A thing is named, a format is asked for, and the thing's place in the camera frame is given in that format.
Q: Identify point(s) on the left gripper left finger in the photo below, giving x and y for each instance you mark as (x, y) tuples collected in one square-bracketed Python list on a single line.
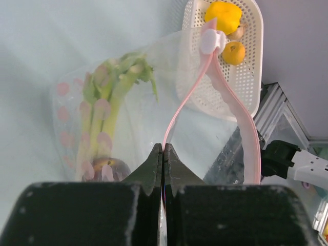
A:
[(90, 213)]

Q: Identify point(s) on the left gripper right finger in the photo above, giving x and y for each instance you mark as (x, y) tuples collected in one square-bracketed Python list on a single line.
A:
[(202, 214)]

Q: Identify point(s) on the clear zip top bag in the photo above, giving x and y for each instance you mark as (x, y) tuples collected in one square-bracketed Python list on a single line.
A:
[(146, 119)]

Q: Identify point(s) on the green leek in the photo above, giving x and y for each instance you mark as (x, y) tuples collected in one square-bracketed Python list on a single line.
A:
[(104, 91)]

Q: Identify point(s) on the yellow lemon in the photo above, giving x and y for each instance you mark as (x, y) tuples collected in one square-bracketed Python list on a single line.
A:
[(234, 53)]

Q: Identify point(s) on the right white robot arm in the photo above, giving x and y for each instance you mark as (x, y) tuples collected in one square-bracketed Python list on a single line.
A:
[(287, 160)]

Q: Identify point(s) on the white perforated plastic basket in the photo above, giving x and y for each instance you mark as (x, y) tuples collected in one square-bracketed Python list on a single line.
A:
[(245, 78)]

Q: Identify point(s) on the pale garlic bulb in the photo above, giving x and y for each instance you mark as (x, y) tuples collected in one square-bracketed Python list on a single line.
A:
[(239, 32)]

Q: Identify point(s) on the yellow bell pepper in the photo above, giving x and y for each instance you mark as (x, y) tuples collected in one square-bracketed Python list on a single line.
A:
[(228, 16)]

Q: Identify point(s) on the aluminium frame rail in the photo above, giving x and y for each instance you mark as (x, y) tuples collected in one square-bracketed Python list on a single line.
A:
[(276, 118)]

